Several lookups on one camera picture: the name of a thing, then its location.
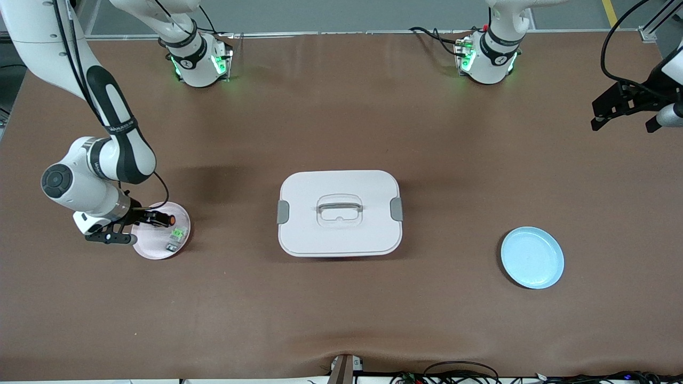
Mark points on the green push-button switch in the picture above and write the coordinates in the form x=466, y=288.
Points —
x=176, y=237

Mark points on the aluminium frame post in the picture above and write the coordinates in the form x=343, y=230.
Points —
x=659, y=21

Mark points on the aluminium table edge rail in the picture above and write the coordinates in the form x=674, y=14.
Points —
x=277, y=34

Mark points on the orange push-button switch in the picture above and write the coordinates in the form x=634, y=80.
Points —
x=172, y=219

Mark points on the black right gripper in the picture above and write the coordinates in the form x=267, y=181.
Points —
x=139, y=214

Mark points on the metal table edge bracket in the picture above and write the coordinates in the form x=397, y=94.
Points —
x=344, y=369

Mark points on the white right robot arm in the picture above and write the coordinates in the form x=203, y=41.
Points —
x=114, y=154

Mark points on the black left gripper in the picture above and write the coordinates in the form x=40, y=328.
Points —
x=644, y=97

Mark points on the pink round plate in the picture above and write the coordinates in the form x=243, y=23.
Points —
x=155, y=246

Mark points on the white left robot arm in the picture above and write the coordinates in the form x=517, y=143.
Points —
x=493, y=58

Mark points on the light blue round plate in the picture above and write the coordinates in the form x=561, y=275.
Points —
x=532, y=257

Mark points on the brown table mat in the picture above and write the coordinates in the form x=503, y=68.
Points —
x=341, y=309

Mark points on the white lidded storage box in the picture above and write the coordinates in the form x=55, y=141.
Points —
x=339, y=237

